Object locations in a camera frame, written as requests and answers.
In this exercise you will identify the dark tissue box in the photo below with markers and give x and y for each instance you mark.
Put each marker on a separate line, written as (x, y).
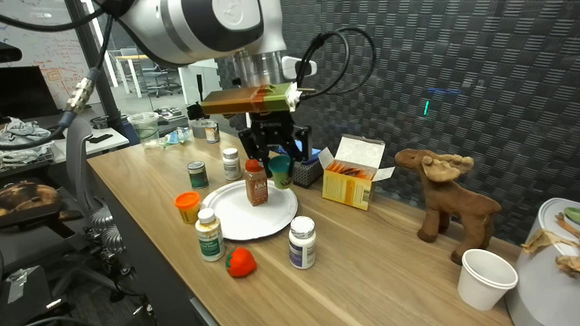
(308, 174)

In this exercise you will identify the small white pill bottle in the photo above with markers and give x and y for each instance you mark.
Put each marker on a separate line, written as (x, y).
(232, 166)

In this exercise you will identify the teal plastic cup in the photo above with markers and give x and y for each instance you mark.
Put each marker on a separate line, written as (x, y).
(281, 174)

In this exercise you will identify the grey crumpled cloth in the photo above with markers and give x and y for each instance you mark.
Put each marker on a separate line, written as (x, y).
(20, 138)

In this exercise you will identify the white round bin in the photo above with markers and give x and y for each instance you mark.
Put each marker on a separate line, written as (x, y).
(539, 280)

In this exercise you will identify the white paper cup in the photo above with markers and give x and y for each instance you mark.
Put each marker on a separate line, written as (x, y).
(482, 283)

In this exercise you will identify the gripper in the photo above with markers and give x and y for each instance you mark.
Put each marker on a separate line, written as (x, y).
(272, 123)

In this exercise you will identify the white desk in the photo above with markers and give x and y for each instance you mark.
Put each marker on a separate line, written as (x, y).
(108, 144)

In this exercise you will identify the red toy strawberry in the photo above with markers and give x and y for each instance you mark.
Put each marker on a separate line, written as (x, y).
(240, 262)

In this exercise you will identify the yellow tea box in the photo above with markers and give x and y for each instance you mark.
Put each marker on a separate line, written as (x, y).
(346, 188)

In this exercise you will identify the white bottle green label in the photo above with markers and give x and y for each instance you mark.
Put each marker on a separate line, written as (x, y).
(210, 240)

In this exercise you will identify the crumpled clear plastic wrap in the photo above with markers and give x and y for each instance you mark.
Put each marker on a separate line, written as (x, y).
(174, 136)

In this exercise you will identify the grey tape roll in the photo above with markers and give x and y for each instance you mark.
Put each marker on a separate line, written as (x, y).
(198, 129)

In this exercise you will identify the white bottle purple label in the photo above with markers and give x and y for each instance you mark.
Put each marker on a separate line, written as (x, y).
(302, 248)

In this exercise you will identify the brown spice bottle orange cap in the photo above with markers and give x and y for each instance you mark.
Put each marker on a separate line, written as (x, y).
(257, 188)

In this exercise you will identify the black monitor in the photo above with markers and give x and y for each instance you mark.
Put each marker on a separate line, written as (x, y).
(25, 93)

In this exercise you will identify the yellow tub orange lid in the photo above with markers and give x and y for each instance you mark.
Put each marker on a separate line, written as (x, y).
(187, 207)

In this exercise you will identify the brown plush moose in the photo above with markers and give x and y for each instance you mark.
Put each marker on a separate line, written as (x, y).
(453, 199)

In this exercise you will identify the brown patterned bag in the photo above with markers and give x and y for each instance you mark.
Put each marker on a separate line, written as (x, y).
(27, 199)

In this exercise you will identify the white plate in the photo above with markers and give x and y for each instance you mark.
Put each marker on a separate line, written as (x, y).
(240, 219)

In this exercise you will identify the small white orange can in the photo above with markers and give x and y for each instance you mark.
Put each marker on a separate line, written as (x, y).
(212, 134)

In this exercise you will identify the clear plastic cup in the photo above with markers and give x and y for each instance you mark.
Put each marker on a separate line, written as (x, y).
(145, 129)

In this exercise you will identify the round table white legs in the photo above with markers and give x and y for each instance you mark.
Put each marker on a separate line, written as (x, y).
(129, 58)

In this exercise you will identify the whiteboard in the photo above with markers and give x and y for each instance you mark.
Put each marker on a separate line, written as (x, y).
(50, 50)

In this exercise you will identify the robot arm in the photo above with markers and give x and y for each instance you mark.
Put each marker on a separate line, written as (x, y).
(199, 27)

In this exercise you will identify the small green tin can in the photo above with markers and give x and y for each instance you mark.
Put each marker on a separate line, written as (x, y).
(198, 175)

